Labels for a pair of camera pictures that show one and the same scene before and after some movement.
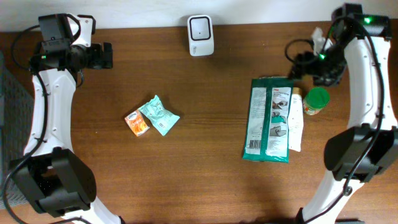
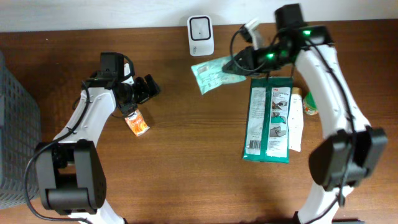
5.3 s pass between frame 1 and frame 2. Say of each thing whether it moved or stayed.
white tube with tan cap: stayed
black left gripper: moved
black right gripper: moved
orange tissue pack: stayed
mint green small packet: moved
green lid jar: stayed
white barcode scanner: stayed
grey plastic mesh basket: stayed
